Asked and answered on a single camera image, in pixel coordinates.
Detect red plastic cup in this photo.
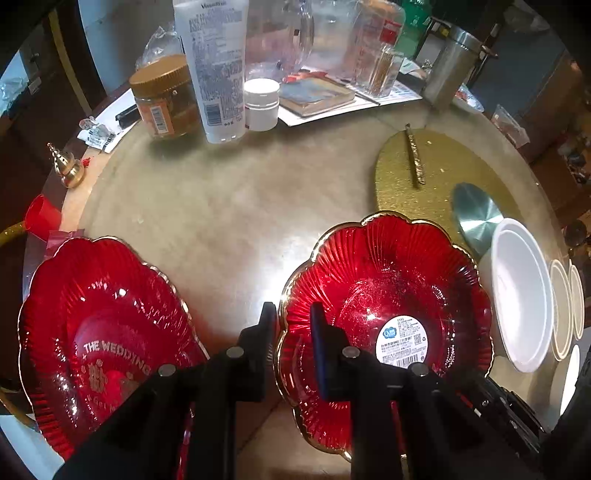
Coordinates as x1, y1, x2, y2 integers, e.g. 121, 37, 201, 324
24, 194, 64, 243

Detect person's right forearm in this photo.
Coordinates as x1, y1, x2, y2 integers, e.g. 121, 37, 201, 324
538, 364, 591, 480

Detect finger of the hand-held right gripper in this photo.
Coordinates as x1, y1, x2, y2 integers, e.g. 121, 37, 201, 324
457, 376, 511, 418

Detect gold glitter round mat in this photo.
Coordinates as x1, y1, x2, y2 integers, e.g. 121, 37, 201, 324
374, 130, 565, 260

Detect crumpled clear plastic bag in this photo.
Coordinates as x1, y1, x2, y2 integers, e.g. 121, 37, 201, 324
140, 25, 186, 71

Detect gold gourd ornament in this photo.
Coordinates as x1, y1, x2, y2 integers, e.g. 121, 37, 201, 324
47, 142, 86, 190

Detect white sachet packet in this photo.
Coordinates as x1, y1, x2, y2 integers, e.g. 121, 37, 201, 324
77, 117, 122, 151

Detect gold patterned stick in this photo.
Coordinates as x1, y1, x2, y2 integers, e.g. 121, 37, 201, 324
404, 124, 427, 188

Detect large white foam bowl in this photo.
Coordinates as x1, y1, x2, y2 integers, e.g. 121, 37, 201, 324
489, 218, 555, 374

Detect green plastic bottle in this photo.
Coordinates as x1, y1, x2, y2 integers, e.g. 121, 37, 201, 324
397, 0, 433, 62

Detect small cream bowl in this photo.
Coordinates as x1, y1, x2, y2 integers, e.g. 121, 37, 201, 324
549, 259, 574, 361
568, 264, 585, 341

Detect clear glass mug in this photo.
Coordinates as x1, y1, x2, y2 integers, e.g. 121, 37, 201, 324
245, 0, 315, 89

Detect small plastic bag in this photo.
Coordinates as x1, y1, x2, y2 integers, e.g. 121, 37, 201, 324
490, 104, 531, 149

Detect clear toothpick container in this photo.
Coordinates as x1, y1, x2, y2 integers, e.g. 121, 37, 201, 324
364, 43, 403, 98

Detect white paper sheet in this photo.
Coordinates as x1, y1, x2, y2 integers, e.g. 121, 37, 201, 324
96, 88, 140, 154

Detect small white jar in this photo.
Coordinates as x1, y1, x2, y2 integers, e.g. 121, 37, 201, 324
243, 78, 281, 132

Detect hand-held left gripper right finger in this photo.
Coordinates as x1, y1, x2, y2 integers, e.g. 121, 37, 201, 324
310, 303, 546, 480

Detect red plate with white sticker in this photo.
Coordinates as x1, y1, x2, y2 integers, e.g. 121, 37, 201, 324
273, 211, 494, 463

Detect worn hardcover book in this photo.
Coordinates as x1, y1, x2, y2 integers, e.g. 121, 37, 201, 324
278, 76, 356, 117

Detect clear bag with red label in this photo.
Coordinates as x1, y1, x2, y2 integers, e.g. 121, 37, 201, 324
350, 0, 408, 88

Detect peanut butter jar gold lid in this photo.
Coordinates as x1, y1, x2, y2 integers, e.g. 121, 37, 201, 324
129, 54, 202, 140

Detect black rectangular case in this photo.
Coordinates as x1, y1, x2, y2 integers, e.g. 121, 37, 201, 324
115, 104, 140, 128

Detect red plate with gold print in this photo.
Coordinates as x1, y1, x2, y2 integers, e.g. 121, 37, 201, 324
17, 236, 211, 463

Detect white lotion tube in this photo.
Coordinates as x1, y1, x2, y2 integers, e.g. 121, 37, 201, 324
173, 0, 250, 144

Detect silver metal disc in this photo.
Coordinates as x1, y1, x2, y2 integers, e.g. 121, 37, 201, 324
451, 183, 505, 259

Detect printed paper sheets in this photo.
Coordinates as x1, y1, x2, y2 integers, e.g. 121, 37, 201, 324
277, 69, 424, 128

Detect stainless steel thermos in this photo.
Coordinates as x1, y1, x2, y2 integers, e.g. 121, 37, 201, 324
422, 25, 484, 110

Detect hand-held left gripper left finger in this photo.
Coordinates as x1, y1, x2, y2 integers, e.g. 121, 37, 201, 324
59, 302, 279, 480

